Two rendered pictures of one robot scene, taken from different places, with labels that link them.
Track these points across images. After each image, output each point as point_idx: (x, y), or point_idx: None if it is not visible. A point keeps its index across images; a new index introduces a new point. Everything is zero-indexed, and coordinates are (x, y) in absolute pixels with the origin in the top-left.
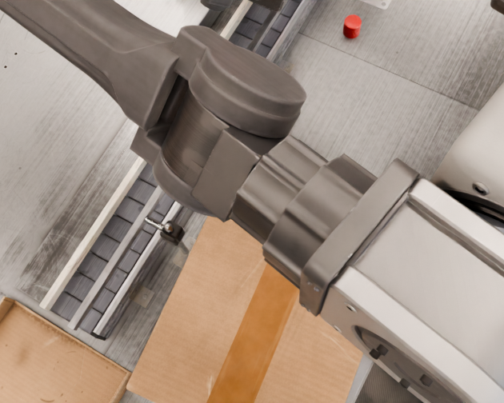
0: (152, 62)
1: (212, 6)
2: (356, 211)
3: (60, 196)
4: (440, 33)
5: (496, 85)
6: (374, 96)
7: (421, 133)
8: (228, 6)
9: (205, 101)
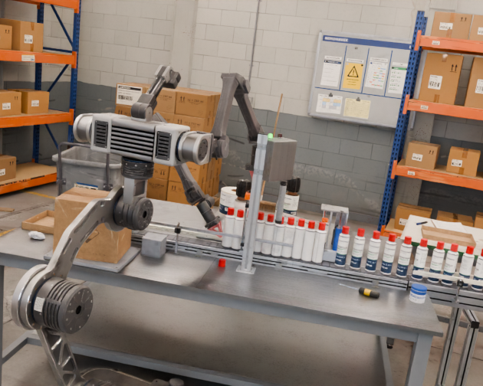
0: None
1: (186, 197)
2: None
3: None
4: (230, 279)
5: (211, 289)
6: (194, 269)
7: (181, 276)
8: (188, 199)
9: None
